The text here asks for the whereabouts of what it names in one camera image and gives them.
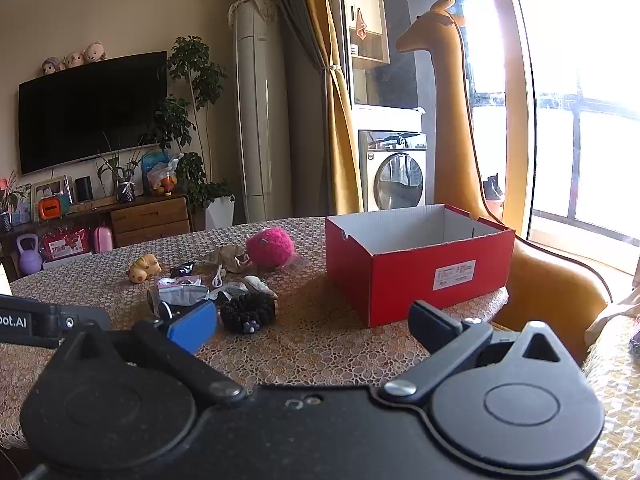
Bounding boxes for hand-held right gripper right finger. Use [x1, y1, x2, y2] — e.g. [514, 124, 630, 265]
[382, 300, 583, 406]

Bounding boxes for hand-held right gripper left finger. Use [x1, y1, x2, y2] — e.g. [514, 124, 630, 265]
[60, 302, 248, 406]

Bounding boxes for red cardboard shoe box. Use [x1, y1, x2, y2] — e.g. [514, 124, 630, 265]
[325, 204, 516, 328]

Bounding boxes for silver clear packet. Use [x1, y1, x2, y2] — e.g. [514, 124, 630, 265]
[215, 282, 249, 302]

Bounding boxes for lace-covered desktop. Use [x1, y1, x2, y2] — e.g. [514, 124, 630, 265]
[0, 217, 511, 451]

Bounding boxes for grey white packet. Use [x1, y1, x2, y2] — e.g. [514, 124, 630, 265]
[157, 285, 211, 308]

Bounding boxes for purple kettlebell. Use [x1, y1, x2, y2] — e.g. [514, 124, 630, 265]
[16, 234, 41, 275]

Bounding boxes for yellow toy animal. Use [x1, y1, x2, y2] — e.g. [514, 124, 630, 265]
[128, 254, 163, 285]

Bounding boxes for beige crumpled packet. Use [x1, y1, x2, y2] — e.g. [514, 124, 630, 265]
[202, 245, 251, 276]

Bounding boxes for white shell-shaped item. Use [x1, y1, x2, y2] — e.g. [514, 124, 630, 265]
[242, 275, 278, 298]

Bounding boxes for red gift bag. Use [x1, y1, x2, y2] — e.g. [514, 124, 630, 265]
[40, 227, 94, 262]

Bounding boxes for pink fluffy ball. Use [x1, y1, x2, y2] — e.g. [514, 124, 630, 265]
[245, 226, 296, 271]

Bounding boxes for orange box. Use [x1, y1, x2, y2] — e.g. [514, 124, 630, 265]
[39, 196, 71, 221]

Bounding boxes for wooden television cabinet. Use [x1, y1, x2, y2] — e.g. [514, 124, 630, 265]
[0, 192, 194, 262]

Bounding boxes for white plant pot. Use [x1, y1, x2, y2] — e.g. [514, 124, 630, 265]
[205, 196, 236, 231]

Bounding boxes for orange leather chair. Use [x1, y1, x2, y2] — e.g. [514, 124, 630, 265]
[492, 232, 614, 367]

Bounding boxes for dark shoes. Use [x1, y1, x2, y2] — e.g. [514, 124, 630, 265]
[482, 173, 505, 201]

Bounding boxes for silver washing machine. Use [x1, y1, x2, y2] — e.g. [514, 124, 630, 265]
[358, 130, 429, 213]

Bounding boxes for plastic bag of fruit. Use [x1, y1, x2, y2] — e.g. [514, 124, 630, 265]
[145, 152, 182, 197]

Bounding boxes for small plant in vase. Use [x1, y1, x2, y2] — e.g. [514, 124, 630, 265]
[97, 135, 147, 204]

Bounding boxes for orange giraffe statue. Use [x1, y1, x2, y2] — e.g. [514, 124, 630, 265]
[396, 0, 507, 227]

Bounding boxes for yellow curtain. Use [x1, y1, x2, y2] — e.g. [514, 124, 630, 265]
[297, 0, 364, 218]

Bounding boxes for houndstooth cloth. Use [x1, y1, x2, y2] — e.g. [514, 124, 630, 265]
[582, 315, 640, 480]

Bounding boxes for white counter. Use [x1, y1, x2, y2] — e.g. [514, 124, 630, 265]
[352, 106, 426, 134]

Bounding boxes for black television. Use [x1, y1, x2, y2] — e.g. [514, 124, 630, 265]
[18, 51, 168, 176]

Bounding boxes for white standing air conditioner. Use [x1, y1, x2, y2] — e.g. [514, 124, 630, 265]
[228, 0, 293, 224]

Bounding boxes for tall green houseplant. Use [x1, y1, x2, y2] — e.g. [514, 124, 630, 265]
[145, 36, 236, 211]

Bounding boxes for large pink plush pig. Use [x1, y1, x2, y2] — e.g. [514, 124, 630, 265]
[81, 41, 107, 65]

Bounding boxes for grey curtain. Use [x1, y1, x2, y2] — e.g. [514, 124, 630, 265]
[262, 0, 332, 77]

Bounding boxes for photo frame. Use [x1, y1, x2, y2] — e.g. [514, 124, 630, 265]
[32, 176, 69, 206]

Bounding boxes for wooden wall cabinet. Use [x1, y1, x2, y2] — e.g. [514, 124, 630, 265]
[341, 0, 391, 70]

